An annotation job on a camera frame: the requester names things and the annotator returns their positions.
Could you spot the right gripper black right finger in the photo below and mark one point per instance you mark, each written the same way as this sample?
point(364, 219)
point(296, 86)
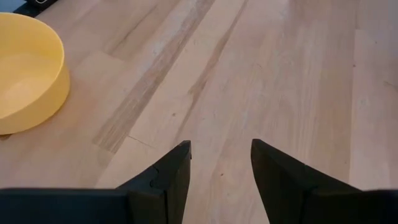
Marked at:
point(295, 196)

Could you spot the yellow plastic mini bowl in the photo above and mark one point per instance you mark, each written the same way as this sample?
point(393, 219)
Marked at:
point(31, 77)

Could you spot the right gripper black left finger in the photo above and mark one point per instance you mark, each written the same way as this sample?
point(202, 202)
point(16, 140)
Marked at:
point(155, 199)

